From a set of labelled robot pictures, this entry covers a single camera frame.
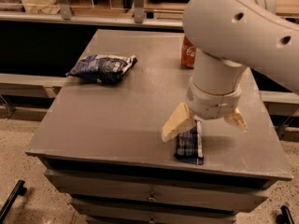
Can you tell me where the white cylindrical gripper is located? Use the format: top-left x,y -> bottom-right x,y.
162,77 -> 249,142

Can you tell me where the dark blue rxbar wrapper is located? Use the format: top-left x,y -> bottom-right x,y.
174,120 -> 204,165

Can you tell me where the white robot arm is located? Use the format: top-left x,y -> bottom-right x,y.
162,0 -> 299,142

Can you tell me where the blue chip bag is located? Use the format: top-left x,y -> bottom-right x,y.
66,54 -> 137,84

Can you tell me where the red coca-cola can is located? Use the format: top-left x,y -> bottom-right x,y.
181,36 -> 196,68

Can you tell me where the grey drawer cabinet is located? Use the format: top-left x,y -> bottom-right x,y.
26,30 -> 292,224

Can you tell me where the black leg lower right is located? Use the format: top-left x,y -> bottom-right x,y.
276,205 -> 294,224

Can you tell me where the black leg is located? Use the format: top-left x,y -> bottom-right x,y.
276,205 -> 294,224
0,180 -> 27,224

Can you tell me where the grey metal railing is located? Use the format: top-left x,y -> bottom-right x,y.
0,0 -> 182,31

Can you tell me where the grey side bench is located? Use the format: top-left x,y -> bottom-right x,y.
0,74 -> 66,98

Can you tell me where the black leg lower left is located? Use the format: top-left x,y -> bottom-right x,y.
0,180 -> 27,224

